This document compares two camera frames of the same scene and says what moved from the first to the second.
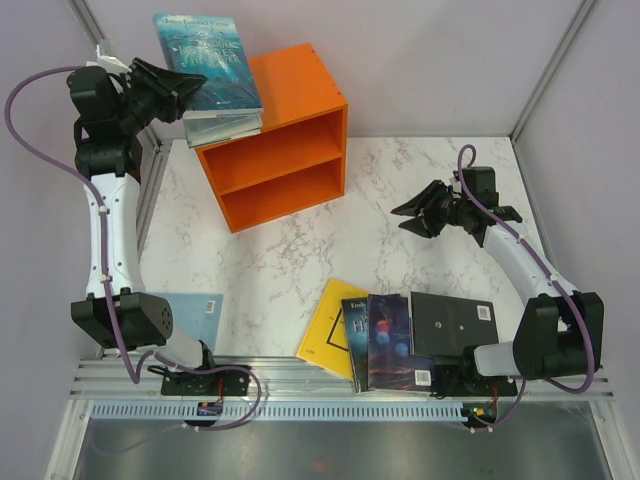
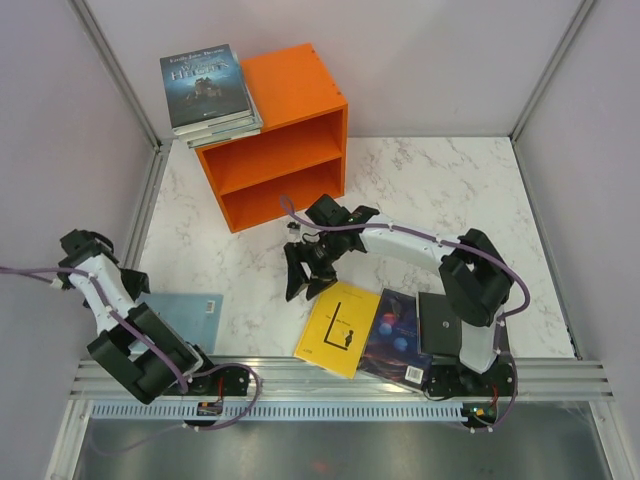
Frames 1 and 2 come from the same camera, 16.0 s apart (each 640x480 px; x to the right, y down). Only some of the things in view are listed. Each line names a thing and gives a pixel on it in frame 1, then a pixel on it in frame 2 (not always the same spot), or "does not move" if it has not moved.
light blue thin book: [196, 314] does not move
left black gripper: [166, 86] to [138, 282]
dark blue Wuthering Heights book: [356, 320] to [203, 85]
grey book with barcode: [208, 127] does not move
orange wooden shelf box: [299, 158] does not move
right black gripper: [426, 224] to [321, 279]
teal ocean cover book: [210, 47] to [238, 121]
